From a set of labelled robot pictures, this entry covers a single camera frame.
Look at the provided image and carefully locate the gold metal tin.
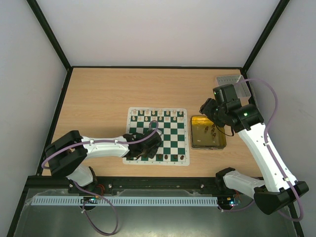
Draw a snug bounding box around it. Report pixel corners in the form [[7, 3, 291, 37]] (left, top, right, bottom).
[[190, 116, 227, 150]]

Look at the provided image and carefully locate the grey slotted cable duct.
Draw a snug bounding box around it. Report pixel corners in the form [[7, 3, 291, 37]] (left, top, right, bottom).
[[31, 196, 218, 207]]

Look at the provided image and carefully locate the green white chess board mat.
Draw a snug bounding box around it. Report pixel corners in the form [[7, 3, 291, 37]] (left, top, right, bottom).
[[122, 107, 191, 166]]

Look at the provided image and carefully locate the silver pink tin lid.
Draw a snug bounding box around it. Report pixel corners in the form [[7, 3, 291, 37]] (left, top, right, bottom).
[[216, 75, 251, 100]]

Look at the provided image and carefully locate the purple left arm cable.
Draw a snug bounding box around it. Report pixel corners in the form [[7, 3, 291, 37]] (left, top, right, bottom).
[[41, 120, 160, 235]]

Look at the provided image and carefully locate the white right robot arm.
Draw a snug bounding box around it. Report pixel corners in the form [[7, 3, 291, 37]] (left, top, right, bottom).
[[199, 84, 309, 215]]

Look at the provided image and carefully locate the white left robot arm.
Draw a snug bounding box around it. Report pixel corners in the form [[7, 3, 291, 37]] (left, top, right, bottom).
[[42, 129, 162, 187]]

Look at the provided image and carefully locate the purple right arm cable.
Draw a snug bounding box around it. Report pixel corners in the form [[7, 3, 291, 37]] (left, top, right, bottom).
[[223, 78, 305, 222]]

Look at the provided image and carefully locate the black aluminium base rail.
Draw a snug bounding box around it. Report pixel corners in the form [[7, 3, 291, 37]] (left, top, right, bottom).
[[27, 175, 265, 195]]

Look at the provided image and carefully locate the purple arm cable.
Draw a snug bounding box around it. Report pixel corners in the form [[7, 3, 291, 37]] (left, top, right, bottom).
[[41, 120, 160, 235], [223, 78, 305, 222]]

